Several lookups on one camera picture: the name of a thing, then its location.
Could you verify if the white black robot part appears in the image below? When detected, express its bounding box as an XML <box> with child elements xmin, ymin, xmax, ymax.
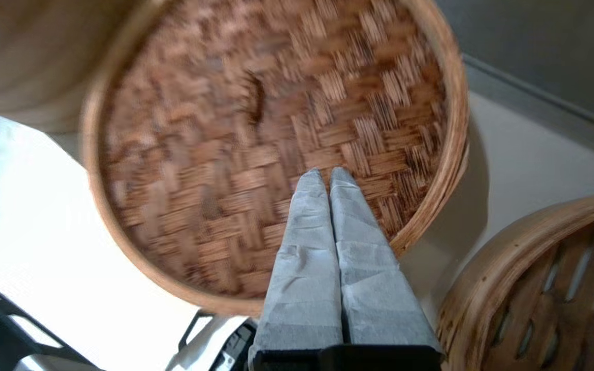
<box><xmin>166</xmin><ymin>309</ymin><xmax>257</xmax><ymax>371</ymax></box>

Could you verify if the woven bamboo steamer lid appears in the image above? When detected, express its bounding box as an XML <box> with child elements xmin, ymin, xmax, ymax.
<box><xmin>80</xmin><ymin>0</ymin><xmax>471</xmax><ymax>316</ymax></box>

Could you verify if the right gripper right finger wrapped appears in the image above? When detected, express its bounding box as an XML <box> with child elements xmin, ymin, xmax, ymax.
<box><xmin>329</xmin><ymin>166</ymin><xmax>442</xmax><ymax>355</ymax></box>

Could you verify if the large bamboo steamer basket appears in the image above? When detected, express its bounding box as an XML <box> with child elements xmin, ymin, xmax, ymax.
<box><xmin>436</xmin><ymin>190</ymin><xmax>594</xmax><ymax>371</ymax></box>

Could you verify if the front bamboo steamer stack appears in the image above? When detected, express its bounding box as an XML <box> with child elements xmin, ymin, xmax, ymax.
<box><xmin>0</xmin><ymin>0</ymin><xmax>140</xmax><ymax>133</ymax></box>

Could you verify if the right gripper left finger wrapped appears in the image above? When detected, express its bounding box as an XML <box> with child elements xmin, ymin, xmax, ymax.
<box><xmin>250</xmin><ymin>167</ymin><xmax>343</xmax><ymax>357</ymax></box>

